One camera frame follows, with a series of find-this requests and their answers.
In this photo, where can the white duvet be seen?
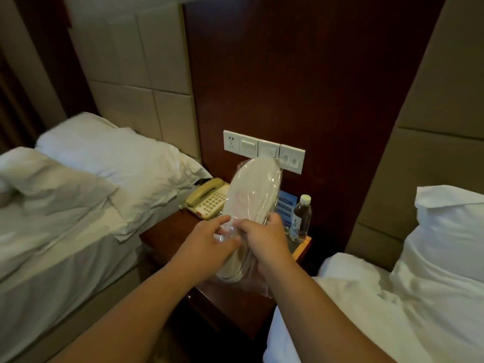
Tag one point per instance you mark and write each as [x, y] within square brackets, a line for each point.
[378, 321]

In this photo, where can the person's left hand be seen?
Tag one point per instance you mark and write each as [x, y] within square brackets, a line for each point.
[196, 247]

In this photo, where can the white socket and switch plate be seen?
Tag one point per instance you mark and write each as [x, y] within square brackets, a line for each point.
[240, 143]

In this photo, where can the crumpled white pillow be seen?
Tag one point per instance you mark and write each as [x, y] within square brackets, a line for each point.
[53, 177]

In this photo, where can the person's right hand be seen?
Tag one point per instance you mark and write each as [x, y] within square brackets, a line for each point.
[270, 243]

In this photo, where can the dark wooden nightstand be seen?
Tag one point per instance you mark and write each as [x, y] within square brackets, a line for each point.
[227, 302]

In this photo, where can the person's right forearm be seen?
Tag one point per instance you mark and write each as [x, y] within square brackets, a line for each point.
[321, 321]

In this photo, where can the person's left thumb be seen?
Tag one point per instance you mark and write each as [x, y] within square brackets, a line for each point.
[223, 223]

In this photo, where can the brown curtain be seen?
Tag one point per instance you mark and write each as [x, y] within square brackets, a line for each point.
[22, 90]

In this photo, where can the person's right thumb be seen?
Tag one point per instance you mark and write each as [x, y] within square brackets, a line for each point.
[246, 225]

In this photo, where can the beige padded headboard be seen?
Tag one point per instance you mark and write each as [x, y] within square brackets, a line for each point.
[143, 71]
[435, 128]

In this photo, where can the person's left forearm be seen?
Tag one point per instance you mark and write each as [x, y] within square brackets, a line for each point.
[121, 317]

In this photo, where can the white slippers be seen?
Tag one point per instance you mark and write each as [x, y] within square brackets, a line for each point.
[249, 185]

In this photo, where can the beige desk telephone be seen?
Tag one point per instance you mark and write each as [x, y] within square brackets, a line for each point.
[207, 198]

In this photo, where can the white wall plate round knob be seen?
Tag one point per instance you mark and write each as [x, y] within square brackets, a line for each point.
[293, 159]

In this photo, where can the large white pillow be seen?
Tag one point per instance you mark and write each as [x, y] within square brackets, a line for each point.
[124, 166]

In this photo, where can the white wall switch plate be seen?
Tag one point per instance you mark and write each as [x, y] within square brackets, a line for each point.
[269, 150]

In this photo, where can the blue standing card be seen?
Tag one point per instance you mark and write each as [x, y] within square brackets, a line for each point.
[286, 206]

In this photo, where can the clear plastic water bottle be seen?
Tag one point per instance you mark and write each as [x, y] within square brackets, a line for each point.
[302, 221]

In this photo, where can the bed with white sheet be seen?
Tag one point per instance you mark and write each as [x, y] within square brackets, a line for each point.
[56, 268]

